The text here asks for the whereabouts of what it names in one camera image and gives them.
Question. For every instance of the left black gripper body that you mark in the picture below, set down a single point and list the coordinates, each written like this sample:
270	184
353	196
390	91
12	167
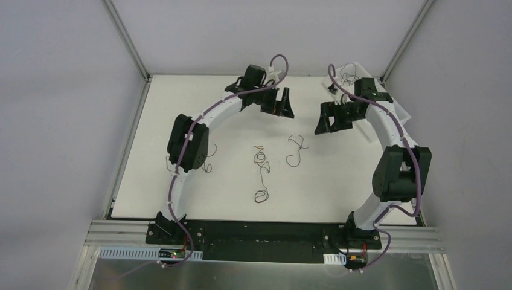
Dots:
270	99

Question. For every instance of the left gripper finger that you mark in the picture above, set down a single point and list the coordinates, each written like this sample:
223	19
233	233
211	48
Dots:
285	111
285	98

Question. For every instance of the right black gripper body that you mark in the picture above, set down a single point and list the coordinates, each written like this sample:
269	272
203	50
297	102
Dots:
341	113

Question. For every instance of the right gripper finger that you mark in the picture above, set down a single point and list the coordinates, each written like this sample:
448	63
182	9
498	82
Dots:
324	124
341	126

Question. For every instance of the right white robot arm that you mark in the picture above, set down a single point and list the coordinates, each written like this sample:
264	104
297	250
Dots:
402	170

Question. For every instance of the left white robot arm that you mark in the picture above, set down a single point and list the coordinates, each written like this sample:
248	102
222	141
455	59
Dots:
189	140

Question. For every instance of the white compartment tray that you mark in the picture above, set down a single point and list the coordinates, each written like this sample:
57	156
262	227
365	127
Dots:
385	118

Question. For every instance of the aluminium frame rail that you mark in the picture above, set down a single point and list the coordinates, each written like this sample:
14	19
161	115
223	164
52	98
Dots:
405	239

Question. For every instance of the right white cable duct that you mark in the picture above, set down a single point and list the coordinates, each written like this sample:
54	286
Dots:
335	259

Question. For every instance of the white cable duct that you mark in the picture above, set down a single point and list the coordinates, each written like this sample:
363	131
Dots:
171	254
335	259

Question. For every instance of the right corner aluminium post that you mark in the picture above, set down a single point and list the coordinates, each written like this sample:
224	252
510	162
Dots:
407	39

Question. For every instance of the corner aluminium post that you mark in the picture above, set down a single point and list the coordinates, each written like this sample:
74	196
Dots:
407	39
126	38

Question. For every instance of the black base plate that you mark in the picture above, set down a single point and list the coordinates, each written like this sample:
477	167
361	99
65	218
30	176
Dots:
247	241

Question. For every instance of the left corner aluminium post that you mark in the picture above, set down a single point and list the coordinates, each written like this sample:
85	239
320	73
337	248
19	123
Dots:
126	38

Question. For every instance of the left white cable duct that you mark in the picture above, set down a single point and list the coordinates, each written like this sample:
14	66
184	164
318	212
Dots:
171	254

